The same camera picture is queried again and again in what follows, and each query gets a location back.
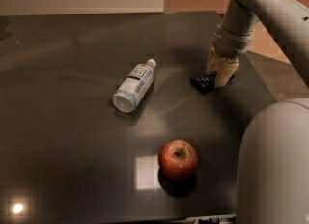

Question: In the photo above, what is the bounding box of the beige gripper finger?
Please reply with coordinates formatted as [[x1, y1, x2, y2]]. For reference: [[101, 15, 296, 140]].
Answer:
[[206, 47, 220, 75], [214, 57, 239, 88]]

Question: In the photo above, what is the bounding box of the black rxbar chocolate bar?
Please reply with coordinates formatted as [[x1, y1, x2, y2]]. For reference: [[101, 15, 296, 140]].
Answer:
[[190, 72, 217, 94]]

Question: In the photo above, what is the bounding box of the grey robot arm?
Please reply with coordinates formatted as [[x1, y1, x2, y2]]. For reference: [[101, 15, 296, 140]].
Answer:
[[207, 0, 309, 224]]

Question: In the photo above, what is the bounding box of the blue plastic water bottle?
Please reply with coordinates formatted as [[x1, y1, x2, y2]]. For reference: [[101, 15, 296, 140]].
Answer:
[[113, 59, 156, 113]]

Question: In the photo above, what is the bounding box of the red apple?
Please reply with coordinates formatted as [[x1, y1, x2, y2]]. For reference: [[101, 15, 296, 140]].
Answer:
[[158, 140, 198, 181]]

